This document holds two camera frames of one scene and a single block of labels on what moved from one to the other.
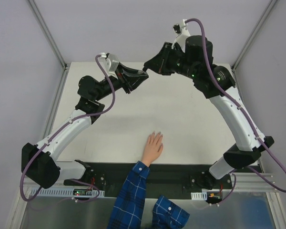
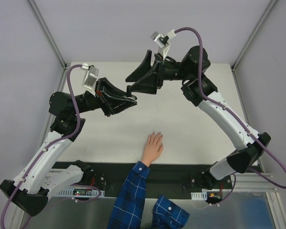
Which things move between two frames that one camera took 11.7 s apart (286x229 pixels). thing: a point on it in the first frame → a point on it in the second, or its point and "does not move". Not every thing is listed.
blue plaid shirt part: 167,215 does not move
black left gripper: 123,79 → 101,98
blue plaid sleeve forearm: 127,211 does not move
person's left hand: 153,148 does not move
